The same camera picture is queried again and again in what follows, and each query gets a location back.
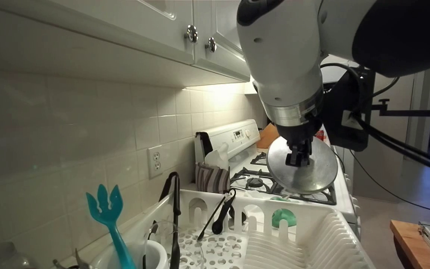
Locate red object behind kettle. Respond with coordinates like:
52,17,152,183
315,129,326,142

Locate white gas stove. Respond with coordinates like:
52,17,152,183
194,120,361,235

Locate white upper cabinets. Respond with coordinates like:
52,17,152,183
0,0,249,87

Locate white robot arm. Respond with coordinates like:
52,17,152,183
236,0,430,168

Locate striped dish towel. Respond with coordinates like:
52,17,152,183
196,165,230,193

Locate white plastic dish rack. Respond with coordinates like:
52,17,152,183
125,190,375,269

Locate silver pot lid black knob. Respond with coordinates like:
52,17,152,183
267,136,339,195

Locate teal plastic pasta fork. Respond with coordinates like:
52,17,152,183
85,184,137,269

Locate black ladle utensil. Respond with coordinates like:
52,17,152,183
197,189,236,241

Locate white wall power outlet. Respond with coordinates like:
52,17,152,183
148,145,163,178

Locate wooden knife block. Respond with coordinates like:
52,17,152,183
257,124,279,150

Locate white utensil holder cup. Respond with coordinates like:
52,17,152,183
93,241,169,269

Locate wooden table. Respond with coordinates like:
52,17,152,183
390,220,430,269

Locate green white round object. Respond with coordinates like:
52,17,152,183
272,209,297,229

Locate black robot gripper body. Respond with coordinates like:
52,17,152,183
278,120,321,168

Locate black cable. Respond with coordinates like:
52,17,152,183
348,148,430,215

